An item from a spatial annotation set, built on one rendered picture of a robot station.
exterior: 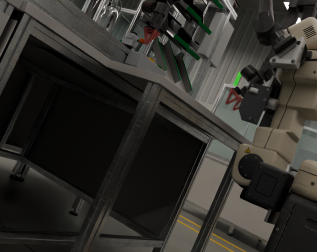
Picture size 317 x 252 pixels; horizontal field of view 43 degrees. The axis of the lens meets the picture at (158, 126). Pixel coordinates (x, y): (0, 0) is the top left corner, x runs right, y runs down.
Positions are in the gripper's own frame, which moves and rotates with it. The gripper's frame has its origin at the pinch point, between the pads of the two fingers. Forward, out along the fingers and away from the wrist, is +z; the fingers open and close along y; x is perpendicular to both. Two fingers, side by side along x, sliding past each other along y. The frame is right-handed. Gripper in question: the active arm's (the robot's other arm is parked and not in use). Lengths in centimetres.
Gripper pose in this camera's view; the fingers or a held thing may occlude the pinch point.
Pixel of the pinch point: (146, 43)
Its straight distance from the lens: 188.0
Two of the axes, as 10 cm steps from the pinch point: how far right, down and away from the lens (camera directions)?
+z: -4.0, 9.2, -0.7
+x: 7.9, 3.0, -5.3
